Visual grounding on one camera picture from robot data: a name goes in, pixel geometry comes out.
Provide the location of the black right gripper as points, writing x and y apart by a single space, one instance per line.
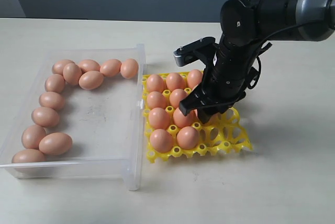
217 93

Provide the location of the brown egg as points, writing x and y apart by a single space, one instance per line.
88 65
129 68
194 77
161 140
58 67
45 117
159 118
182 121
110 67
188 138
176 96
91 80
195 112
72 73
32 136
156 99
55 83
56 143
155 83
52 100
175 81
28 156

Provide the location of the clear plastic bin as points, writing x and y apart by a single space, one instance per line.
105 124

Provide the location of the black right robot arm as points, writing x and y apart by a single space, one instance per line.
248 29

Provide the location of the yellow plastic egg tray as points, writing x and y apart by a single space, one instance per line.
224 133

